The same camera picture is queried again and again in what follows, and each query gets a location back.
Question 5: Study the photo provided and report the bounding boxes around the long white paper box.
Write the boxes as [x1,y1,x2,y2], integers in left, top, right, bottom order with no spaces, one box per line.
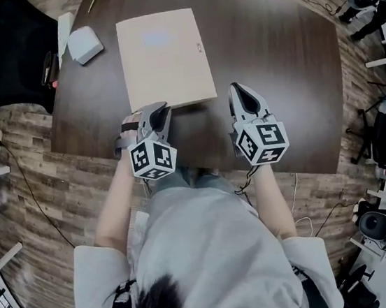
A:
[52,11,80,68]

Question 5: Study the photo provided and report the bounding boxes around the person's left forearm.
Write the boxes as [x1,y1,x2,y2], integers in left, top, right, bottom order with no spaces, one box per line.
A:
[85,152,150,251]

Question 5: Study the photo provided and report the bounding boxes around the person's grey shirt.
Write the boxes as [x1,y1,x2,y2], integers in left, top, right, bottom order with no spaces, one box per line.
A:
[60,166,345,308]

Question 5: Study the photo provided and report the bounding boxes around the white square box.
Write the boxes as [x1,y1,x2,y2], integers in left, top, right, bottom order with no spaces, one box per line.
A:
[66,24,106,68]

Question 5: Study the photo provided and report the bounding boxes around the long black floor cable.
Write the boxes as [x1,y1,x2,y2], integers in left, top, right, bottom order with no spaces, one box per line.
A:
[0,131,76,258]

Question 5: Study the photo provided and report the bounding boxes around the white cable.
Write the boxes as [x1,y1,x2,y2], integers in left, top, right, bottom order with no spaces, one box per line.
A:
[285,171,315,240]

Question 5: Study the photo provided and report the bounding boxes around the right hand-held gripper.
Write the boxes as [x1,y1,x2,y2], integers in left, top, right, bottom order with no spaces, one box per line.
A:
[222,75,293,170]

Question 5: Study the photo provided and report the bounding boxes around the person's jeans legs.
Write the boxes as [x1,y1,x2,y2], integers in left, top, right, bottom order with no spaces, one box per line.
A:
[152,161,229,200]

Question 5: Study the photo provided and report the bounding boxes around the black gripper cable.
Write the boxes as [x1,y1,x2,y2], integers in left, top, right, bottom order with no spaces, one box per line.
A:
[231,164,269,212]

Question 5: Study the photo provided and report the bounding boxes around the person's right forearm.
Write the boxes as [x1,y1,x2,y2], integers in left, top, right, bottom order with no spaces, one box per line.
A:
[246,161,299,245]

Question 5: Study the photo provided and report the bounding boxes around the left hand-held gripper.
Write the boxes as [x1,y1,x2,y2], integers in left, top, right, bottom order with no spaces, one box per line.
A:
[122,100,182,184]

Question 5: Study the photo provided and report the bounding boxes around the person's left hand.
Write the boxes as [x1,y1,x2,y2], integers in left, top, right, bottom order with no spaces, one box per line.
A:
[119,112,148,142]

